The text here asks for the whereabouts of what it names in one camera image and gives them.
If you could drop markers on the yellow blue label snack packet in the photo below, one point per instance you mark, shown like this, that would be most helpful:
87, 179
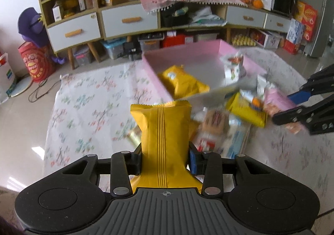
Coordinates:
182, 83

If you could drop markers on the yellow striped snack packet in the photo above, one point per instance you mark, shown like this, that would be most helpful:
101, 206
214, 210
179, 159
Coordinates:
161, 141

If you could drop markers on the brown snack packet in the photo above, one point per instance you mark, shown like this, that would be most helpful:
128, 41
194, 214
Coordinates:
214, 121

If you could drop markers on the grey refrigerator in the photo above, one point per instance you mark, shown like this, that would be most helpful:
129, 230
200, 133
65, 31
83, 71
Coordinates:
322, 16

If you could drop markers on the round white floor scale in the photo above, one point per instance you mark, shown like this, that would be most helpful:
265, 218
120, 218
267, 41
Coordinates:
19, 87

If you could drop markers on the tall wooden shelf cabinet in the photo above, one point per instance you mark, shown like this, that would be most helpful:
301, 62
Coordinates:
74, 33

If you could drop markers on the yellow orange print snack packet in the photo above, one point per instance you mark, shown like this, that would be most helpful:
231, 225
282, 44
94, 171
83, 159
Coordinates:
245, 113

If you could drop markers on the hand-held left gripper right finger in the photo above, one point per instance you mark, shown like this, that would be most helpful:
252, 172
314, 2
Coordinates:
193, 163

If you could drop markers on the small clear storage bin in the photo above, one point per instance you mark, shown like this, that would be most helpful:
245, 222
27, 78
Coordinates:
83, 56

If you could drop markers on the white blue snack packet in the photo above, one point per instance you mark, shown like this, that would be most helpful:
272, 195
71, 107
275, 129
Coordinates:
238, 138

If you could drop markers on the white red snack packet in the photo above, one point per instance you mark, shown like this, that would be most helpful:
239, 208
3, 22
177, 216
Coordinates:
233, 70

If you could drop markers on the white red open box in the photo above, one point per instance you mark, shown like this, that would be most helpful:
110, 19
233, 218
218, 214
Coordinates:
266, 39

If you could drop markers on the floral mat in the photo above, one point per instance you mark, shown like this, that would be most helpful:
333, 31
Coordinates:
91, 110

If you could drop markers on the pink box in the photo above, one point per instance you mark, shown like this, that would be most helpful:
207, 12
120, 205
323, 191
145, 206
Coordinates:
188, 55

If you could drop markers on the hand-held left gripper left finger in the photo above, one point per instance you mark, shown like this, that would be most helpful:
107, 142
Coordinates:
135, 165

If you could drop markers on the clear bin blue lid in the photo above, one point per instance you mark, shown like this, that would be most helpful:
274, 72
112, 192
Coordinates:
113, 50

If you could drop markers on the purple plush toy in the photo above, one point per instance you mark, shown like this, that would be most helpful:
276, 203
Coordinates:
31, 26

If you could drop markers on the low wooden drawer cabinet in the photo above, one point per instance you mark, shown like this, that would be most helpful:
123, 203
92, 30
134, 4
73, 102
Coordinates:
125, 26

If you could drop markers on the white shopping bag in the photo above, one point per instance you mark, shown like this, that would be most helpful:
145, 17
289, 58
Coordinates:
5, 78

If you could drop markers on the red cartoon face barrel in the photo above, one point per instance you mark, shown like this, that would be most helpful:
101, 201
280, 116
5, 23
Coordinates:
35, 64

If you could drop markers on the blue white carton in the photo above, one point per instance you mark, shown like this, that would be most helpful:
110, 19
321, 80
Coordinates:
294, 31

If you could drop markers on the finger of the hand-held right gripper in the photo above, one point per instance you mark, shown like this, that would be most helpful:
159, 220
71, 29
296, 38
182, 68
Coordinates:
294, 115
300, 96

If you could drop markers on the white green plastic bags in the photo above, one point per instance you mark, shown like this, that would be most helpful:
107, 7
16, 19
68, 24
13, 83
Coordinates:
207, 17

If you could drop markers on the yellow egg tray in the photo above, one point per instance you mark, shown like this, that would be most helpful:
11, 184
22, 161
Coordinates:
242, 40

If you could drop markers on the orange fruit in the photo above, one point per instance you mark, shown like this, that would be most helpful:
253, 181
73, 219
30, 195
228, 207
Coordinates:
257, 3

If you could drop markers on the pink snack packet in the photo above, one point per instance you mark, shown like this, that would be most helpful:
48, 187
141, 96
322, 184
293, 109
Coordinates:
279, 99

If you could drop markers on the black microwave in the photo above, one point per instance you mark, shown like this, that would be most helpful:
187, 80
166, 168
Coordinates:
283, 3

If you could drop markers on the orange red gift box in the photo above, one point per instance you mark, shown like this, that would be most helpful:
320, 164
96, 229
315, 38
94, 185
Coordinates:
308, 20

